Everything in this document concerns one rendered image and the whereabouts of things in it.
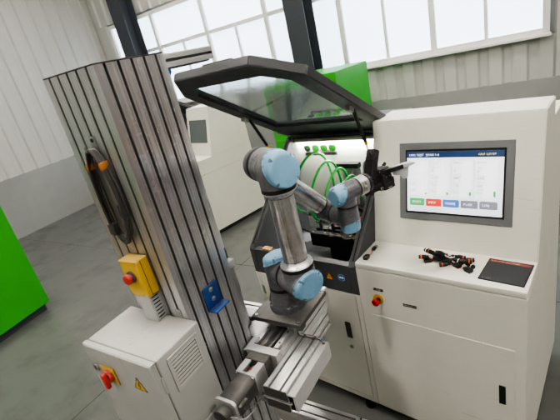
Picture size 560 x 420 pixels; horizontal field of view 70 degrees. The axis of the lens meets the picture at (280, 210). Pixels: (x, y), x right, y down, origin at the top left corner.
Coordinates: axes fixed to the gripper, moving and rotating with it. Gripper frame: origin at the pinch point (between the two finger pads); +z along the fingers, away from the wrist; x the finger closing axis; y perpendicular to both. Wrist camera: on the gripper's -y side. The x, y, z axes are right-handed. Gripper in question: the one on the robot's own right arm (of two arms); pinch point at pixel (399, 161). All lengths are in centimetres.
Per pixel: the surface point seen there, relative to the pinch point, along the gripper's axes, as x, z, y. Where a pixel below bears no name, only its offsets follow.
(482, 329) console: 20, 3, 72
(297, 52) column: -372, 234, -95
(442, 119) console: -0.9, 30.5, -8.4
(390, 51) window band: -291, 324, -58
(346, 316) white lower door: -43, -17, 77
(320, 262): -48, -20, 46
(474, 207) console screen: 9.8, 25.9, 29.5
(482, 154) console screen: 13.2, 31.6, 8.2
